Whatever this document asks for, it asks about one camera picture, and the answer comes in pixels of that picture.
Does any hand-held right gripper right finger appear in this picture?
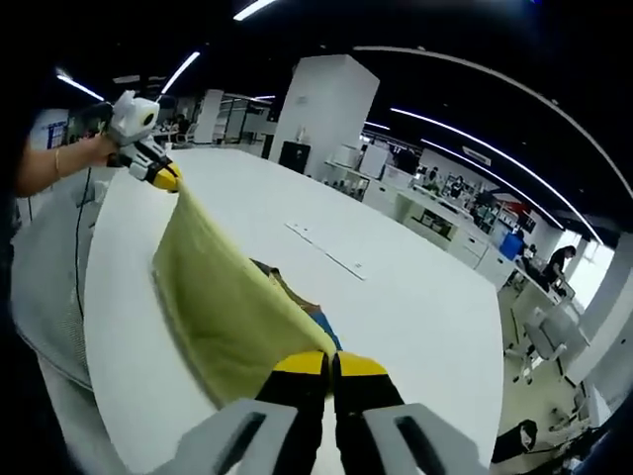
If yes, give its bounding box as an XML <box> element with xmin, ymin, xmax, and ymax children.
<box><xmin>332</xmin><ymin>349</ymin><xmax>492</xmax><ymax>475</ymax></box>

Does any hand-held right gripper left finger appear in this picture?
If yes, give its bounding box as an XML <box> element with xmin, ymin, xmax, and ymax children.
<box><xmin>147</xmin><ymin>348</ymin><xmax>331</xmax><ymax>475</ymax></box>

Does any yellow garment with coloured sleeves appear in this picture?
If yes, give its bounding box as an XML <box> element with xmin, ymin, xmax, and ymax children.
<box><xmin>150</xmin><ymin>180</ymin><xmax>345</xmax><ymax>412</ymax></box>

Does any person's left hand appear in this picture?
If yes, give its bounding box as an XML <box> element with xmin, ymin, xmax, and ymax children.
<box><xmin>84</xmin><ymin>133</ymin><xmax>124</xmax><ymax>168</ymax></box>

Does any short ceiling light strip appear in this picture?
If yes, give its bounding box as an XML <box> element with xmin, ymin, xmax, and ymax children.
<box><xmin>231</xmin><ymin>0</ymin><xmax>278</xmax><ymax>22</ymax></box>
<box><xmin>160</xmin><ymin>50</ymin><xmax>202</xmax><ymax>95</ymax></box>
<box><xmin>54</xmin><ymin>73</ymin><xmax>105</xmax><ymax>103</ymax></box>

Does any small black cabinet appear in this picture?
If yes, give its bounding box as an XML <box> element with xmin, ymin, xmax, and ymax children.
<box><xmin>279</xmin><ymin>141</ymin><xmax>312</xmax><ymax>175</ymax></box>

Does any black bag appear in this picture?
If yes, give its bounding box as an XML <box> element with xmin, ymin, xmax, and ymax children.
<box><xmin>492</xmin><ymin>419</ymin><xmax>539</xmax><ymax>464</ymax></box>

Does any white table cover strip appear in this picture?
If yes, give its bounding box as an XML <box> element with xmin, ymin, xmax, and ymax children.
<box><xmin>285</xmin><ymin>221</ymin><xmax>367</xmax><ymax>282</ymax></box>

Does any white square pillar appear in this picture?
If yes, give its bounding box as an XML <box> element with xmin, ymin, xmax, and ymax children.
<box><xmin>566</xmin><ymin>232</ymin><xmax>633</xmax><ymax>397</ymax></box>
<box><xmin>269</xmin><ymin>53</ymin><xmax>380</xmax><ymax>182</ymax></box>

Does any grey office chair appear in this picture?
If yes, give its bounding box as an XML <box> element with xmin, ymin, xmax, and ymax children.
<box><xmin>503</xmin><ymin>305</ymin><xmax>589</xmax><ymax>387</ymax></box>

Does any white counter row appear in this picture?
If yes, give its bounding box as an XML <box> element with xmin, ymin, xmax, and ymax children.
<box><xmin>323</xmin><ymin>157</ymin><xmax>575</xmax><ymax>308</ymax></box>

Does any white boxy appliance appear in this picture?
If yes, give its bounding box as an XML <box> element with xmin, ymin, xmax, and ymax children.
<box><xmin>359</xmin><ymin>143</ymin><xmax>390</xmax><ymax>179</ymax></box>

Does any blue storage bin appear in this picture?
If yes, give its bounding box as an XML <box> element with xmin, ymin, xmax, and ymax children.
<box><xmin>499</xmin><ymin>232</ymin><xmax>525</xmax><ymax>258</ymax></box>

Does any bright window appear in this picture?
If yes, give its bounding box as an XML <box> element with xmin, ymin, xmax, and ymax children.
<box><xmin>568</xmin><ymin>241</ymin><xmax>617</xmax><ymax>308</ymax></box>

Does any ceiling air vent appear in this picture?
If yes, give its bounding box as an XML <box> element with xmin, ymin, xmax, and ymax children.
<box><xmin>462</xmin><ymin>145</ymin><xmax>494</xmax><ymax>167</ymax></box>

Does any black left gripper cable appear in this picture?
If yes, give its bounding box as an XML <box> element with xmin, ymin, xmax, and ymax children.
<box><xmin>72</xmin><ymin>165</ymin><xmax>93</xmax><ymax>319</ymax></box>

